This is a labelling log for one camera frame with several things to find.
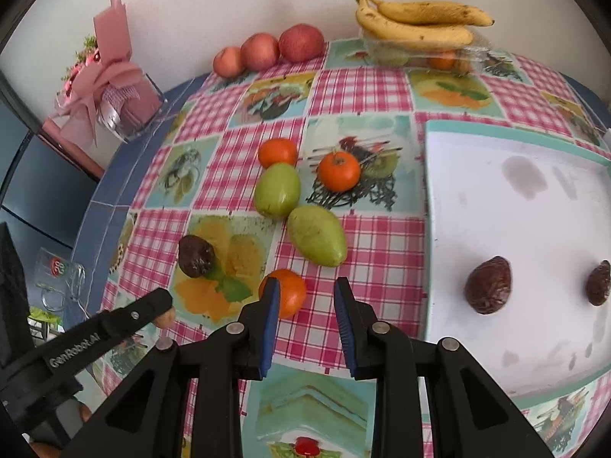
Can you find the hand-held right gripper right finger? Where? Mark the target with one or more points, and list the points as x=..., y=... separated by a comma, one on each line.
x=344, y=329

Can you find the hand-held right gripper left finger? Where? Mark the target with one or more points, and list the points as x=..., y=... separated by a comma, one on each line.
x=272, y=324

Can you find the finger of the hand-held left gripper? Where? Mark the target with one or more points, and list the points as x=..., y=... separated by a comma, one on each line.
x=143, y=307

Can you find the orange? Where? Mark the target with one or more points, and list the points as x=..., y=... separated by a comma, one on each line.
x=441, y=59
x=291, y=293
x=339, y=171
x=278, y=152

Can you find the long green mango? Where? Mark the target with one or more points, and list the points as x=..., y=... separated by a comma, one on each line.
x=317, y=236

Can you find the white tray with teal rim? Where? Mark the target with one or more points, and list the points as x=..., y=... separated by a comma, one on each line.
x=501, y=229

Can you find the dark brown passion fruit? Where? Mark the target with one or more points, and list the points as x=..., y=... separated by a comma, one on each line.
x=488, y=285
x=599, y=282
x=196, y=256

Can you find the glass mug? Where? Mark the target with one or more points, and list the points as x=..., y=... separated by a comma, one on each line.
x=57, y=272

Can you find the pink checked printed tablecloth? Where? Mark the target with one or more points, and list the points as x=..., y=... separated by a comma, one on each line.
x=377, y=248

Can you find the round green mango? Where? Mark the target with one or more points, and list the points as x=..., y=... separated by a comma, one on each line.
x=277, y=191

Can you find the dark cabinet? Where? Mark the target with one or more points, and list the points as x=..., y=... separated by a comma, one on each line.
x=33, y=171

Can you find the glass vase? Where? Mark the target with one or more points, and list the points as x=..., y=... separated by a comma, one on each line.
x=155, y=105

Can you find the pink wrapped bouquet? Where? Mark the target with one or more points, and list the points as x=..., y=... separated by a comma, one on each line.
x=114, y=57

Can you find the green fruit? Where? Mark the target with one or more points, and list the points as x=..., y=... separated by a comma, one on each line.
x=395, y=58

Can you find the large red apple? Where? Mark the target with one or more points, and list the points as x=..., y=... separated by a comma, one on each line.
x=301, y=42

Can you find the bunch of yellow bananas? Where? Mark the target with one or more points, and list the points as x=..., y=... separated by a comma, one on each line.
x=410, y=32

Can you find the clear plastic container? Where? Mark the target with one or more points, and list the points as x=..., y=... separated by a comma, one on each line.
x=477, y=52

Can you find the yellow banana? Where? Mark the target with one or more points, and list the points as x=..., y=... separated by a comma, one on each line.
x=429, y=12

